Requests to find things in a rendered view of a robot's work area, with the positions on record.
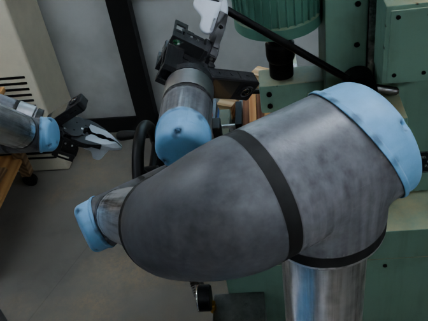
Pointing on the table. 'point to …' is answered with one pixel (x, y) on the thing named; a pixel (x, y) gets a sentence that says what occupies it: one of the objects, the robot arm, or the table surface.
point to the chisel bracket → (288, 87)
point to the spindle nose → (279, 61)
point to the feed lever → (358, 76)
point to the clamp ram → (235, 118)
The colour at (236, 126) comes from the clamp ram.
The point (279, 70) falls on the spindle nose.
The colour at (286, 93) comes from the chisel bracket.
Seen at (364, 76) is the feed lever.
